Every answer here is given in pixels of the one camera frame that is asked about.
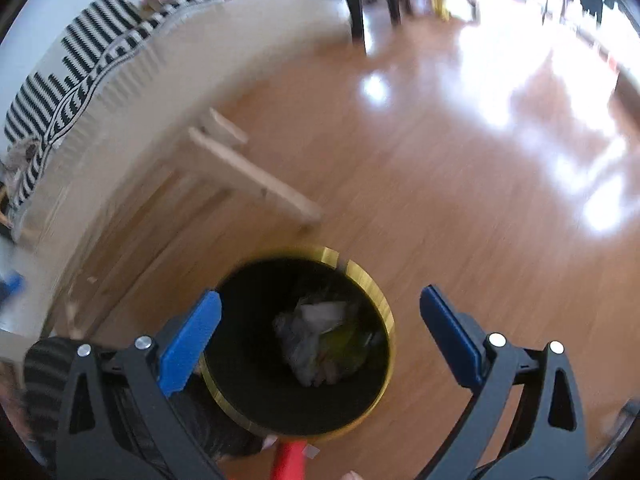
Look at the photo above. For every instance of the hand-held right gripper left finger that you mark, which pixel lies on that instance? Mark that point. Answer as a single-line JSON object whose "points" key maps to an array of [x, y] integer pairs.
{"points": [[192, 345]]}

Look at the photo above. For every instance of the black white striped blanket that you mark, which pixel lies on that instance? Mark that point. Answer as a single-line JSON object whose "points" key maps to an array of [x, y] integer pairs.
{"points": [[85, 60]]}

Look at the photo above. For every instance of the light wooden table legs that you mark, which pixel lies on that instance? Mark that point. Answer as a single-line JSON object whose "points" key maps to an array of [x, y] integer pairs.
{"points": [[240, 170]]}

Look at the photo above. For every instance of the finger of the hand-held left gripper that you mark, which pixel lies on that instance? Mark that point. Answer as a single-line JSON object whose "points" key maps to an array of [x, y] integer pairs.
{"points": [[11, 285]]}

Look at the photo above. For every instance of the blue white paper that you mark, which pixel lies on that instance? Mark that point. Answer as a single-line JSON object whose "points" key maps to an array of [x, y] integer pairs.
{"points": [[305, 345]]}

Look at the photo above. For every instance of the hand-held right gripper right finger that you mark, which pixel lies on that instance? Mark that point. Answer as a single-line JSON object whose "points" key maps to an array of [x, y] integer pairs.
{"points": [[450, 335]]}

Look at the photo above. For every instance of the brown plush toy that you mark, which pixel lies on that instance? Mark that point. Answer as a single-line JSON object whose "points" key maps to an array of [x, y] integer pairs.
{"points": [[20, 155]]}

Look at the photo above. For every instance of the black chair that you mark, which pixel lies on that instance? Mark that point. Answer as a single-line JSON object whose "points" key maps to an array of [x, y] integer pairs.
{"points": [[357, 15]]}

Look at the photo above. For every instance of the black bin with gold rim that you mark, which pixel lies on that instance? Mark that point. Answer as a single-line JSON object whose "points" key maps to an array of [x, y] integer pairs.
{"points": [[240, 310]]}

